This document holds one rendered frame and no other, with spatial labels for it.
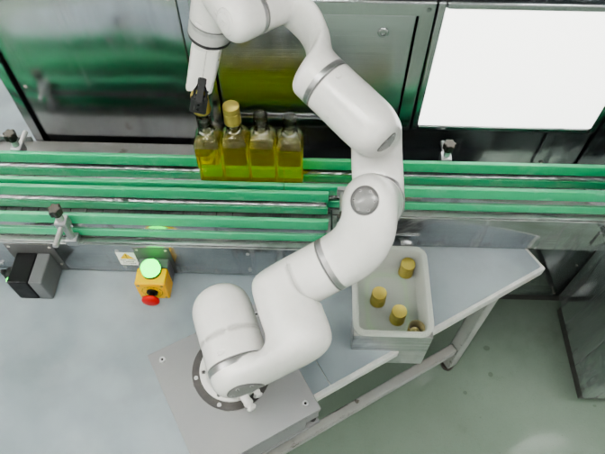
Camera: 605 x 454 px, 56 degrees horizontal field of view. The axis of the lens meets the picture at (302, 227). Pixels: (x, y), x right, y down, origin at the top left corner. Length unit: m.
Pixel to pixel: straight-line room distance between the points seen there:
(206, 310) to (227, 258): 0.45
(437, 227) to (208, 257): 0.54
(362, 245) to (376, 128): 0.17
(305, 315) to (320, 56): 0.37
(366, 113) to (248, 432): 0.64
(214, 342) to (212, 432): 0.31
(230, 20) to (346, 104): 0.22
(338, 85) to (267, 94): 0.48
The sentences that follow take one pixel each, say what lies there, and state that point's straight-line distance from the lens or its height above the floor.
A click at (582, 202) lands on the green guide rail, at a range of 1.43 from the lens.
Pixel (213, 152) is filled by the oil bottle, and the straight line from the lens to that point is 1.21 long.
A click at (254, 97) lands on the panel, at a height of 1.07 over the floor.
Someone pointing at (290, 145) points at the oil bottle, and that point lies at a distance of 1.18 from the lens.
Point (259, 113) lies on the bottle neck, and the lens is 1.17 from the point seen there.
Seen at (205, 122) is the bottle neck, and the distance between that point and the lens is 1.17.
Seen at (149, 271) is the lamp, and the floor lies 0.85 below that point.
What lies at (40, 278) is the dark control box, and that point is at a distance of 1.41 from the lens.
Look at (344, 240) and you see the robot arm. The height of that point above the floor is 1.29.
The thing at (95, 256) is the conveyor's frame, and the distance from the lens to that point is 1.40.
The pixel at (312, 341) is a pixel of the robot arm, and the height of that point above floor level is 1.21.
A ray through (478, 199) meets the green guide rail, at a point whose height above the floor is 0.93.
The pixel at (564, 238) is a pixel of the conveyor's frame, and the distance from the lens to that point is 1.50.
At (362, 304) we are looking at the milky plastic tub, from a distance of 1.33.
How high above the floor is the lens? 1.96
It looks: 56 degrees down
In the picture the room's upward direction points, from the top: straight up
